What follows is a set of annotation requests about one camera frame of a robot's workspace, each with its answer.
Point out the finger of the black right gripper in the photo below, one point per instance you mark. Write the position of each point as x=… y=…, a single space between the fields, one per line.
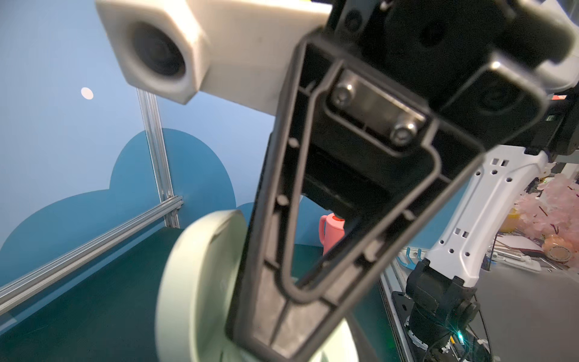
x=384 y=195

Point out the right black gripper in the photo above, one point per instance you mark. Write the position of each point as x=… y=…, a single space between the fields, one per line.
x=472 y=62

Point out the mint green earbud case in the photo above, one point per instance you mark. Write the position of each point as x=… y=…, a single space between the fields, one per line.
x=196 y=291

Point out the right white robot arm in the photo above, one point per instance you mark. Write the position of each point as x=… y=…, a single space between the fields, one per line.
x=444 y=283

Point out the pink toy watering can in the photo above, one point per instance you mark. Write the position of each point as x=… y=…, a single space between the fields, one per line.
x=331 y=231

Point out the blue toy garden fork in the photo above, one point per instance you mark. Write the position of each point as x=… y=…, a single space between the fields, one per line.
x=413 y=256

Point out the pink artificial flowers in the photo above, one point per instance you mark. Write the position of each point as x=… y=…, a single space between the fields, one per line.
x=552 y=210

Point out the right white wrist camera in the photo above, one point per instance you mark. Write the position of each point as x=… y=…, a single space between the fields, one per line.
x=235 y=50

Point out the aluminium right frame post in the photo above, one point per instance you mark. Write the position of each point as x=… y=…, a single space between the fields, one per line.
x=155 y=138

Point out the aluminium back frame rail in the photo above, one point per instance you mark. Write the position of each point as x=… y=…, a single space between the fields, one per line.
x=31 y=284

